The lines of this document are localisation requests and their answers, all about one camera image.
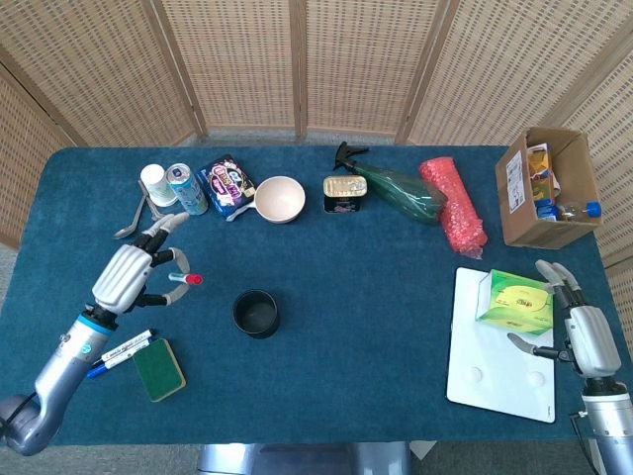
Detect green scrubbing sponge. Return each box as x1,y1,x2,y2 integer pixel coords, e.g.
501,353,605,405
132,337,188,404

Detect green marker with red cap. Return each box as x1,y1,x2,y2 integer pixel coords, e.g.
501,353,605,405
167,270,205,288

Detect bamboo folding screen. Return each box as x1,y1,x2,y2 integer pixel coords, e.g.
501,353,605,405
0,0,633,271

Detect beige bowl with handle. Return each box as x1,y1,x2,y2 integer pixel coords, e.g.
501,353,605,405
226,175,307,225

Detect blue carpet table mat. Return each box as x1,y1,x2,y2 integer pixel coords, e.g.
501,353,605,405
0,144,633,446

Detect black whiteboard marker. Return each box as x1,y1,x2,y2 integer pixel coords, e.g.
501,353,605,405
100,329,155,365

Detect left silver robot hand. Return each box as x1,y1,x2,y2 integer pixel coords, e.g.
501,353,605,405
91,212,192,316

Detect clear bottle with blue cap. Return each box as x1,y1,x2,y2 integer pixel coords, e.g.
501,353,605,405
558,201,603,223

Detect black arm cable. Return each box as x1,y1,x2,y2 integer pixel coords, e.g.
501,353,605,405
568,412,600,475

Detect red bubble wrap roll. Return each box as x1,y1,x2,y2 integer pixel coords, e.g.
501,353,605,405
418,156,489,259

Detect blue whiteboard marker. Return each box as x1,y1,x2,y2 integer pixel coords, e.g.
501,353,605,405
87,340,157,380

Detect brown cardboard box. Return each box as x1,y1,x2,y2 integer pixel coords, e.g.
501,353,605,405
495,126,603,249

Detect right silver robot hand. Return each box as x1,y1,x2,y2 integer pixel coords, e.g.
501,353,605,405
506,259,623,381

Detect green tissue box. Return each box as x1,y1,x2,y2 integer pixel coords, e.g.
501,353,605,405
475,268,555,338

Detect gold-lidded black tin can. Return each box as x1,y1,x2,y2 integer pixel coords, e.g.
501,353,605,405
322,175,369,215

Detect purple snack packet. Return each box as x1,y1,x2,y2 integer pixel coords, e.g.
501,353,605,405
197,153,257,223

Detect white board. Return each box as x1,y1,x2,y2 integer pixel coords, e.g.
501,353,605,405
445,266,557,425

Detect small blue packet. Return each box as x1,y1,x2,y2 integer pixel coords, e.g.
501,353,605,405
533,199,561,222

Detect long metal spoon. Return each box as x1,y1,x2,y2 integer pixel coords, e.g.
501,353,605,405
113,193,149,241

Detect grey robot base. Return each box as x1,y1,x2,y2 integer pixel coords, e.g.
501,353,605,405
196,441,412,475

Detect white paper cup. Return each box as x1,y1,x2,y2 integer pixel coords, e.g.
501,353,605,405
139,163,178,208

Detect green spray bottle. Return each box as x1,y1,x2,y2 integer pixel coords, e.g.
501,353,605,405
333,141,449,227

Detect yellow packet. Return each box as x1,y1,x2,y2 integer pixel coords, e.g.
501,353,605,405
525,142,559,204

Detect short metal spoon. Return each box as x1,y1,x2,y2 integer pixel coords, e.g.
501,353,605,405
137,179,173,223

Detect black cup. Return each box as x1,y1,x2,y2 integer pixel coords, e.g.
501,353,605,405
231,289,282,340

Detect light blue drink can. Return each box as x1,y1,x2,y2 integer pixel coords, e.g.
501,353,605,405
165,162,210,217

